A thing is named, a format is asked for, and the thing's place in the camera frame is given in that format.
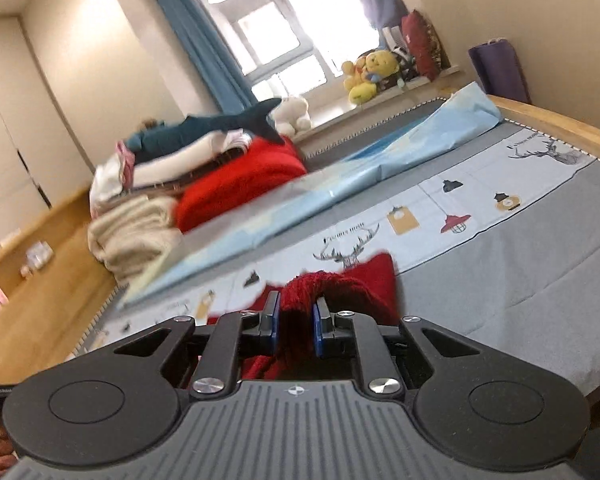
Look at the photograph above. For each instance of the light blue folded sheet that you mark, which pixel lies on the light blue folded sheet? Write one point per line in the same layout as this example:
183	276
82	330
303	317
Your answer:
341	170

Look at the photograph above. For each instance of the cream folded blanket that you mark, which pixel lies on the cream folded blanket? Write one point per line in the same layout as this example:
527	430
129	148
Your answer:
127	239

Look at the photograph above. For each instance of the dark red pillow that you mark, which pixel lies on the dark red pillow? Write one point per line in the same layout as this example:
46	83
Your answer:
423	43

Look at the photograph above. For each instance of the blue left curtain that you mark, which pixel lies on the blue left curtain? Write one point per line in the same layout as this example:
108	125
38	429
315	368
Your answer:
205	48

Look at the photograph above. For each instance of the window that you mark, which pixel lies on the window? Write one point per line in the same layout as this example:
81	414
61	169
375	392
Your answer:
293	47

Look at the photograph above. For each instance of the yellow bear plush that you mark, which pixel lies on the yellow bear plush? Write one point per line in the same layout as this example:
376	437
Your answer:
371	74

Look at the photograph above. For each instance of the dark teal shark plush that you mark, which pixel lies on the dark teal shark plush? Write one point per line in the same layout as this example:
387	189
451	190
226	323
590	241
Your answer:
164	140

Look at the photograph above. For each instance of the white wardrobe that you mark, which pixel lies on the white wardrobe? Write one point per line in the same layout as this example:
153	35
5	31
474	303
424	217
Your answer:
28	122

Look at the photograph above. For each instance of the tissue pack on headboard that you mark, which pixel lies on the tissue pack on headboard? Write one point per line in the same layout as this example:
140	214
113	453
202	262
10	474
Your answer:
37	256

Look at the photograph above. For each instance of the bright red folded blanket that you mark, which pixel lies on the bright red folded blanket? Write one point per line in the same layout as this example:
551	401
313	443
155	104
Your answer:
264	167

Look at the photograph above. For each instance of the white sheep plush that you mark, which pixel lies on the white sheep plush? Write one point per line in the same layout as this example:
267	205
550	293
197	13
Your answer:
292	116

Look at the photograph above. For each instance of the printed deer bed sheet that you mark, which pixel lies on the printed deer bed sheet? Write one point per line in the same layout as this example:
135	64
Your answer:
415	216

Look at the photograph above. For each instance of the dark red knit sweater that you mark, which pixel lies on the dark red knit sweater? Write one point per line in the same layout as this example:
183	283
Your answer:
368	288

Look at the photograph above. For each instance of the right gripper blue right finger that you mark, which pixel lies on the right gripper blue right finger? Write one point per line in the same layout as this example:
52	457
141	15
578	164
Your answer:
357	335

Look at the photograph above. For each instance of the white folded bedding stack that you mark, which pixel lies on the white folded bedding stack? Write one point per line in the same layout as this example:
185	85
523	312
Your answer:
121	177

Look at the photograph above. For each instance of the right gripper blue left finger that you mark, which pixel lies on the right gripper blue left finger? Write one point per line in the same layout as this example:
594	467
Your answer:
232	339

